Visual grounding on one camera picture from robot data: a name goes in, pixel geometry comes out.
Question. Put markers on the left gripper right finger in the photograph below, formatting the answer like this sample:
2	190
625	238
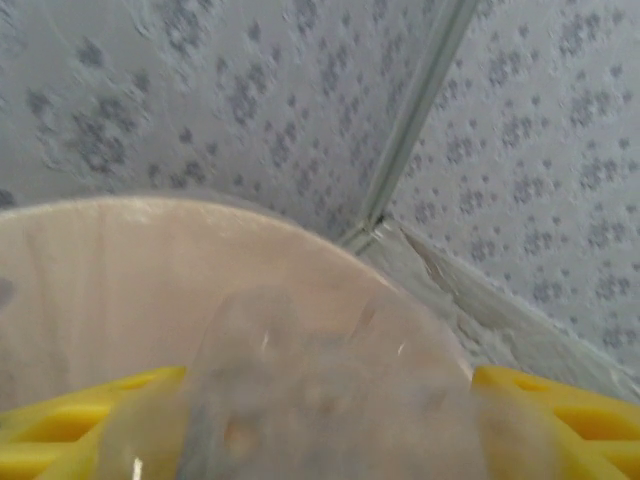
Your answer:
620	460

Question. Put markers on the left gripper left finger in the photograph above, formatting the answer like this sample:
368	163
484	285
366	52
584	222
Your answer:
50	425

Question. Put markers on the clear unlabelled plastic bottle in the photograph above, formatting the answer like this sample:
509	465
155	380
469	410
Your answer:
310	400

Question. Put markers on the beige plastic bin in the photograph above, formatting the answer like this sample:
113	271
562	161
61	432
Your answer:
125	280

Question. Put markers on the aluminium frame post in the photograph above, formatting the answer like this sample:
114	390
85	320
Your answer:
415	110

